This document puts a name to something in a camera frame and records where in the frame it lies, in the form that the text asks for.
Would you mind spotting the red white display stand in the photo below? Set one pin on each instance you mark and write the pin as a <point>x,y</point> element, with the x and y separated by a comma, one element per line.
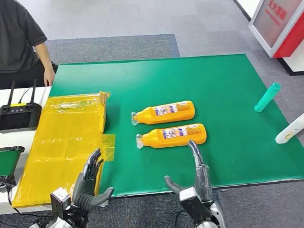
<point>277,28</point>

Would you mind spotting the white plastic bottle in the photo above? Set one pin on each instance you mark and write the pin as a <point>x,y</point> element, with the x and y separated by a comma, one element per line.
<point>290,129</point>

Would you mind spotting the black remote controller with antennas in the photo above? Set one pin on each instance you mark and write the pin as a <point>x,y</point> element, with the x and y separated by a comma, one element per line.
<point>19,116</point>

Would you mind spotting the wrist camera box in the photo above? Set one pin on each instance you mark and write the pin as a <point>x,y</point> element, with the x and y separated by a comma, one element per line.
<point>193,204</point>
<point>59,203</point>

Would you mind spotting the person's forearm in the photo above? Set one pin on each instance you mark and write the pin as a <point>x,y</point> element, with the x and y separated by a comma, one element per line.
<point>42,56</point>

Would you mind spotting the yellow taped cardboard box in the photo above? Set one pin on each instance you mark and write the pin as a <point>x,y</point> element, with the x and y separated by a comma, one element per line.
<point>66,132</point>

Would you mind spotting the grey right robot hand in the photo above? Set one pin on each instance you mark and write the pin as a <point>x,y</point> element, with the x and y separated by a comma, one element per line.
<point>204,182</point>

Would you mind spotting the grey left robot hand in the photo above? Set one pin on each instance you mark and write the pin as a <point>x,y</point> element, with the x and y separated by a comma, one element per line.
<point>85,192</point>

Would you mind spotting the person's hand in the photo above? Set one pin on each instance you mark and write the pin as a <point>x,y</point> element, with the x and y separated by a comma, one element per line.
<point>49,77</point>

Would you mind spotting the green table mat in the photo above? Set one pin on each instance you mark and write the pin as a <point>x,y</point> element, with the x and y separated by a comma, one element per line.
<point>225,126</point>

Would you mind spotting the teal plastic bottle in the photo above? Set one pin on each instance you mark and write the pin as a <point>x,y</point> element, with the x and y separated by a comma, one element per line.
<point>267,97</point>

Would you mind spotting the orange bottle with clear cap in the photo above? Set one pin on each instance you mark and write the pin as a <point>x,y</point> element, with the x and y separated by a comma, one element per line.
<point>166,113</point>
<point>176,136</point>

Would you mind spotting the black framed tablet screen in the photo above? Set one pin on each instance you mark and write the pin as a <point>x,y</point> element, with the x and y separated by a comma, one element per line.
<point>8,162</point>

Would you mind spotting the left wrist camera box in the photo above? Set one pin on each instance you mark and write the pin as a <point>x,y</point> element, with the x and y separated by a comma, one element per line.
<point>59,203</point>

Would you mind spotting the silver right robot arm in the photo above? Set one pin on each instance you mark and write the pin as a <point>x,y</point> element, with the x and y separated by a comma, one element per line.
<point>215,217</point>

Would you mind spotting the white side table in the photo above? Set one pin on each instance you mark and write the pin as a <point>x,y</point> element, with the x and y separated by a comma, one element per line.
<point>23,138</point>

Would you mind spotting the person in dark clothes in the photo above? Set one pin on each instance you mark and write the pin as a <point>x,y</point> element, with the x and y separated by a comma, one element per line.
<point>16,34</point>

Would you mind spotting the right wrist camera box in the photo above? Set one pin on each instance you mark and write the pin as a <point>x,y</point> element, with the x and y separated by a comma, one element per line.
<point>193,204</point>

